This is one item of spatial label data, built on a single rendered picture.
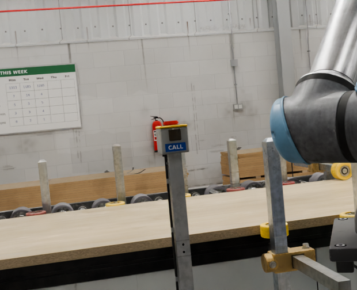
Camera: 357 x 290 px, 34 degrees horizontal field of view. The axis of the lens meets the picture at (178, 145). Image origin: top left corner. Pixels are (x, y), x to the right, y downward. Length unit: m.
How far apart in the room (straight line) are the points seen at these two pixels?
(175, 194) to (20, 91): 7.16
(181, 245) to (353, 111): 0.72
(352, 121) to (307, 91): 0.11
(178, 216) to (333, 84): 0.64
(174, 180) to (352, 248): 0.70
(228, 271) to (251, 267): 0.07
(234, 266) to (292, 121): 0.88
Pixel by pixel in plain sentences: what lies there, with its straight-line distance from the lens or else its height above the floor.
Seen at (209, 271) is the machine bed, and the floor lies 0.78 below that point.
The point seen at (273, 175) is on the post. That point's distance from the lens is 1.54.
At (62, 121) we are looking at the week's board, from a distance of 8.53.
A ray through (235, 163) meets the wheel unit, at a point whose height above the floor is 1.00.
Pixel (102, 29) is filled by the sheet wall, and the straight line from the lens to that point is 8.71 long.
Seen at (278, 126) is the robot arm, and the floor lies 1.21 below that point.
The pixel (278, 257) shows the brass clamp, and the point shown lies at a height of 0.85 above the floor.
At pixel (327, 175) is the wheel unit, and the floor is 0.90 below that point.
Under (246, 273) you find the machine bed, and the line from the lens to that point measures 1.79.
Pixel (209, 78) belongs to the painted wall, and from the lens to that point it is 8.93.
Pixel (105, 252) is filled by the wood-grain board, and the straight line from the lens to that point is 1.67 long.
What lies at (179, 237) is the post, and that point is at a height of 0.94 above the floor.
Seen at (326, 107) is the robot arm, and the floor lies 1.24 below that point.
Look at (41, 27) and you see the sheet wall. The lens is 8.69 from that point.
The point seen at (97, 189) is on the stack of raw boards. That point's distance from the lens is 7.32.
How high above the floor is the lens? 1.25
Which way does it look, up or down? 3 degrees down
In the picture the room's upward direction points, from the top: 5 degrees counter-clockwise
